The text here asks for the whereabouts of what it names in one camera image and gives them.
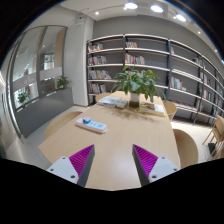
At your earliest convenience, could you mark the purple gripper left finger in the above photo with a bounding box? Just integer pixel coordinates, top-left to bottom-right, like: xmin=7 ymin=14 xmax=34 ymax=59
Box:
xmin=47 ymin=145 xmax=95 ymax=187

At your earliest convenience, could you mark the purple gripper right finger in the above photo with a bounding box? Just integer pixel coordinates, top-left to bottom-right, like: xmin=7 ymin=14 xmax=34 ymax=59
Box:
xmin=132 ymin=145 xmax=179 ymax=186

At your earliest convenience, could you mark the blue white charger plug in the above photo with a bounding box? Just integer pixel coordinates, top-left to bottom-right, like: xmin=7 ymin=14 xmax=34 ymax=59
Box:
xmin=83 ymin=117 xmax=91 ymax=124

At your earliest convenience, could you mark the wooden chair right near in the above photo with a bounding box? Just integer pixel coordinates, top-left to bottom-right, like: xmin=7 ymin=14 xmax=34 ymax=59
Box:
xmin=173 ymin=129 xmax=199 ymax=168

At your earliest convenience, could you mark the white power strip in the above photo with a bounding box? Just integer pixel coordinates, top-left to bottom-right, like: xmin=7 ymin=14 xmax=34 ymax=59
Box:
xmin=76 ymin=118 xmax=108 ymax=133

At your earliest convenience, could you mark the stack of books right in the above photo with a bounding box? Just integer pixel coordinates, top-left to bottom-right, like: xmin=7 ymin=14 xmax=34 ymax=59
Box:
xmin=138 ymin=102 xmax=165 ymax=116

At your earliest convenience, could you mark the wooden chair far right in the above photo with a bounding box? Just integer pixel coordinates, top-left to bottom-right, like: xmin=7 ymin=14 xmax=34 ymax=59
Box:
xmin=163 ymin=101 xmax=177 ymax=120

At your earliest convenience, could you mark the wooden chair at right edge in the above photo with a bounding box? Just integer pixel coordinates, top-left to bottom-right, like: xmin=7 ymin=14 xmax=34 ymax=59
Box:
xmin=210 ymin=116 xmax=224 ymax=155

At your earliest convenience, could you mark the stack of magazines left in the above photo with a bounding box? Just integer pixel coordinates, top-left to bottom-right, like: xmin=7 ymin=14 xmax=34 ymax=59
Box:
xmin=97 ymin=96 xmax=127 ymax=108

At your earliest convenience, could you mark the green potted plant white pot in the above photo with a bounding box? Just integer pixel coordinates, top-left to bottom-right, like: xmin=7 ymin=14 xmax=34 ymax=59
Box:
xmin=112 ymin=66 xmax=166 ymax=108

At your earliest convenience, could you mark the potted plant by window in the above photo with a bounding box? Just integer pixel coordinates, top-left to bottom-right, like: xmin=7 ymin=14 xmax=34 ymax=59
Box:
xmin=57 ymin=76 xmax=71 ymax=89

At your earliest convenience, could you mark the potted plant behind glass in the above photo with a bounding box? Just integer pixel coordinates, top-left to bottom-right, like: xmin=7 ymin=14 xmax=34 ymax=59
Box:
xmin=17 ymin=92 xmax=28 ymax=107

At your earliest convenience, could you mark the large grey bookshelf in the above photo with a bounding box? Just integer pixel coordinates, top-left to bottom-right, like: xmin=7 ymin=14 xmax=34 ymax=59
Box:
xmin=86 ymin=34 xmax=224 ymax=126

